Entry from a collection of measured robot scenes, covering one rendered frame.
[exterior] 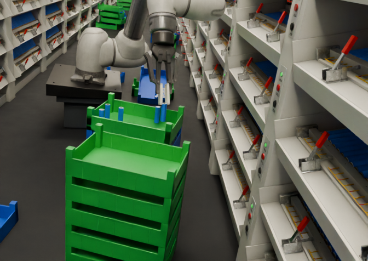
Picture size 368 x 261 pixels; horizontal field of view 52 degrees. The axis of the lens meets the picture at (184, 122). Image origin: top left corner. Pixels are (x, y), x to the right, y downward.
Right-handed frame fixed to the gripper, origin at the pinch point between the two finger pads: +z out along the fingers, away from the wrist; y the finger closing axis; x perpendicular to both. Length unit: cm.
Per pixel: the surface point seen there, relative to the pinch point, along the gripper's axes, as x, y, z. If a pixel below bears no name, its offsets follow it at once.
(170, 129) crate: 1.4, -1.6, 11.6
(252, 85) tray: 2.5, -32.0, -3.3
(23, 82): -158, 56, -24
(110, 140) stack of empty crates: 0.6, 17.8, 15.0
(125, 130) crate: -7.0, 11.7, 11.7
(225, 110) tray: -29.9, -36.2, 3.2
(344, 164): 60, -20, 20
